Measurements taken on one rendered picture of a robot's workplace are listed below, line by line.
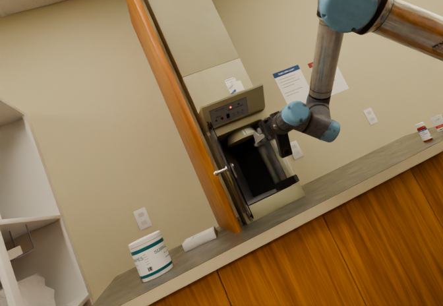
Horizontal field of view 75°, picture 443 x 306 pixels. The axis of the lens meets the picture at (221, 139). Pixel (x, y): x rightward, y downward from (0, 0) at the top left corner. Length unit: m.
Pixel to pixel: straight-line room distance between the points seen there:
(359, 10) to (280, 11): 1.63
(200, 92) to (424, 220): 1.12
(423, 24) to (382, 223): 0.79
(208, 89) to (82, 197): 0.95
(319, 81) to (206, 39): 0.76
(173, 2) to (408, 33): 1.18
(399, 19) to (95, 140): 1.59
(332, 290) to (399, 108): 1.58
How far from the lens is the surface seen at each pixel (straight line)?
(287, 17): 2.35
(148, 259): 1.20
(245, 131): 1.46
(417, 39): 0.86
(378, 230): 1.34
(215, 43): 1.59
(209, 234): 1.41
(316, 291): 1.23
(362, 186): 1.28
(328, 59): 0.98
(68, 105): 1.98
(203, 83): 1.48
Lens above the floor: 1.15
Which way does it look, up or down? 8 degrees up
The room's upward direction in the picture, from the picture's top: 24 degrees counter-clockwise
